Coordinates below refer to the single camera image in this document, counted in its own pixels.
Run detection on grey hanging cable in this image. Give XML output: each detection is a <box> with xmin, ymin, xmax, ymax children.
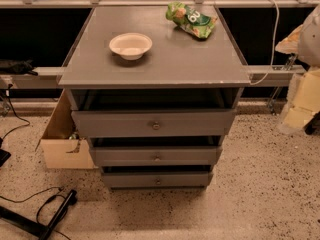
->
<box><xmin>249</xmin><ymin>0</ymin><xmax>281</xmax><ymax>86</ymax></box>

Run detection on grey bottom drawer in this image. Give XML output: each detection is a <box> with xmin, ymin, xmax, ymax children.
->
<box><xmin>102</xmin><ymin>165</ymin><xmax>213</xmax><ymax>188</ymax></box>

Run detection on cardboard box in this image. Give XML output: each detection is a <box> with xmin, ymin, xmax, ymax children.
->
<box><xmin>40</xmin><ymin>91</ymin><xmax>95</xmax><ymax>169</ymax></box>

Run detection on grey drawer cabinet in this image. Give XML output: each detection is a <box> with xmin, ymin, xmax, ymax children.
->
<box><xmin>57</xmin><ymin>5</ymin><xmax>252</xmax><ymax>190</ymax></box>

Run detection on metal rail beam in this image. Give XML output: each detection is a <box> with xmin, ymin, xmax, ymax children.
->
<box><xmin>0</xmin><ymin>65</ymin><xmax>306</xmax><ymax>89</ymax></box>

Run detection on white paper bowl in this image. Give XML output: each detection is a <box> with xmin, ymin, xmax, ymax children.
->
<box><xmin>109</xmin><ymin>33</ymin><xmax>152</xmax><ymax>60</ymax></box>

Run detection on black floor cable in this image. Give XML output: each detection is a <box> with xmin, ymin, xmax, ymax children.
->
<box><xmin>0</xmin><ymin>83</ymin><xmax>32</xmax><ymax>142</ymax></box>

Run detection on grey drawer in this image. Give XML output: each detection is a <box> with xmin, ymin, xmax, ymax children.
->
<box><xmin>72</xmin><ymin>109</ymin><xmax>235</xmax><ymax>138</ymax></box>
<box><xmin>102</xmin><ymin>165</ymin><xmax>213</xmax><ymax>188</ymax></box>
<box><xmin>90</xmin><ymin>136</ymin><xmax>222</xmax><ymax>166</ymax></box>

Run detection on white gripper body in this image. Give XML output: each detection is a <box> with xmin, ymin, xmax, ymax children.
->
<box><xmin>278</xmin><ymin>67</ymin><xmax>320</xmax><ymax>134</ymax></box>

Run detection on black cloth bundle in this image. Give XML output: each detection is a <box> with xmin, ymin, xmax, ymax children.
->
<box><xmin>0</xmin><ymin>59</ymin><xmax>38</xmax><ymax>76</ymax></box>

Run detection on black metal stand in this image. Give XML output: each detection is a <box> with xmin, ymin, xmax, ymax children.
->
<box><xmin>0</xmin><ymin>189</ymin><xmax>78</xmax><ymax>240</ymax></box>

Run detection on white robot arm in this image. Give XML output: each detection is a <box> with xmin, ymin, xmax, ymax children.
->
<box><xmin>276</xmin><ymin>5</ymin><xmax>320</xmax><ymax>134</ymax></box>

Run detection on green snack bag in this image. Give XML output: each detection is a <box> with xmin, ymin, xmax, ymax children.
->
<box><xmin>166</xmin><ymin>2</ymin><xmax>217</xmax><ymax>39</ymax></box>

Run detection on grey top drawer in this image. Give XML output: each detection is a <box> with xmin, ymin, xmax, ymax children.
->
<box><xmin>72</xmin><ymin>109</ymin><xmax>235</xmax><ymax>138</ymax></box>

